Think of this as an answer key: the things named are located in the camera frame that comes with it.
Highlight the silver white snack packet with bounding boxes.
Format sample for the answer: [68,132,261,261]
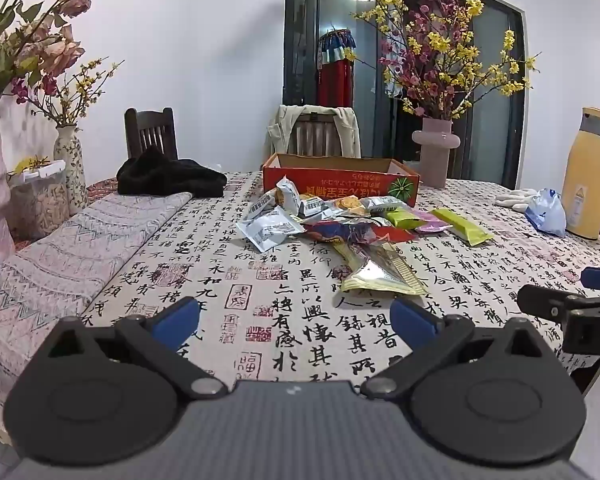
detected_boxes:
[236,208,306,254]

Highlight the yellow thermos bottle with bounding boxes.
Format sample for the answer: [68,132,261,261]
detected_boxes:
[561,107,600,240]

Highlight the red snack packet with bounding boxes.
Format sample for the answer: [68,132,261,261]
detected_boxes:
[303,219,421,246]

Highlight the small silver candy packets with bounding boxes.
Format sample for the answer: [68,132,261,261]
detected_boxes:
[274,175,301,211]

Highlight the grey patterned cloth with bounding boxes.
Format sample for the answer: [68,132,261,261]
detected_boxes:
[0,191,194,441]

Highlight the blue white plastic bag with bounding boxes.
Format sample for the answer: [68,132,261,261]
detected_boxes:
[524,188,567,238]

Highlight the yellow and pink blossom branches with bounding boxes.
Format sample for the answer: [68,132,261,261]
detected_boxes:
[344,0,542,121]

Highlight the small green snack packet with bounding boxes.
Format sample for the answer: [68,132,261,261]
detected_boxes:
[382,208,426,230]

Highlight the red hanging garment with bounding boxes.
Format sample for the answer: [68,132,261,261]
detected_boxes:
[316,30,357,109]

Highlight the black cloth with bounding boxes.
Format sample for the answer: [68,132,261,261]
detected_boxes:
[116,145,228,199]

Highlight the chair with beige jacket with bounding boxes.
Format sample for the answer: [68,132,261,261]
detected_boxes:
[265,104,362,160]

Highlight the dark wooden chair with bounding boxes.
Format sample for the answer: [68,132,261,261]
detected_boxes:
[124,107,179,161]

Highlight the pink vase yellow blossoms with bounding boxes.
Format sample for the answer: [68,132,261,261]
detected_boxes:
[282,0,527,191]

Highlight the orange cracker packet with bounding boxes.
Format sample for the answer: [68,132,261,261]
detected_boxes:
[330,195,369,216]

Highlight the small white snack packet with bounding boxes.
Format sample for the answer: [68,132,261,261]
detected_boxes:
[300,194,326,219]
[247,193,277,221]

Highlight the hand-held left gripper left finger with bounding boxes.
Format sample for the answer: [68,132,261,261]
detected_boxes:
[45,296,229,402]

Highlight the long green snack packet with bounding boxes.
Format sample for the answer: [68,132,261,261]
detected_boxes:
[432,208,495,247]

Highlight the pink snack packet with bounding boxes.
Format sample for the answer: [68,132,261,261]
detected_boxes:
[414,211,454,235]

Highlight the yellow flower sprig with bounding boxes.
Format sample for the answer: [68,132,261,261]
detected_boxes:
[11,155,52,175]

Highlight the thin yellow red flower branches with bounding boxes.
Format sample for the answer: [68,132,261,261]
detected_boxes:
[10,57,126,128]

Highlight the gold edged foil snack packet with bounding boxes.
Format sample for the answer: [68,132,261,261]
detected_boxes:
[333,241,429,297]

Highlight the brown wooden chair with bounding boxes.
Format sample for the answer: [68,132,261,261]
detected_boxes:
[292,114,344,157]

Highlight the dried pink roses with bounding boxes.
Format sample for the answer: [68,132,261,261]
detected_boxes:
[0,0,102,111]

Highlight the red cardboard box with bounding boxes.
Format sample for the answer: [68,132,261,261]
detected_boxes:
[262,153,422,207]

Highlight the grey silver snack packet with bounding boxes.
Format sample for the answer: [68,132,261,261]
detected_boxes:
[362,195,406,214]

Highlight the clear plastic container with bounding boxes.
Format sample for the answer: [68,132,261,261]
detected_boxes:
[6,159,72,242]

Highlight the white gloves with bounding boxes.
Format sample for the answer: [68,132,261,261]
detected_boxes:
[495,188,540,212]

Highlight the small floral pattern vase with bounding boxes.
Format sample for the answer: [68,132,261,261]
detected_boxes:
[53,125,89,212]

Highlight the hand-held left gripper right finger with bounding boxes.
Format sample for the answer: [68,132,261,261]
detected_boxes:
[360,298,556,402]

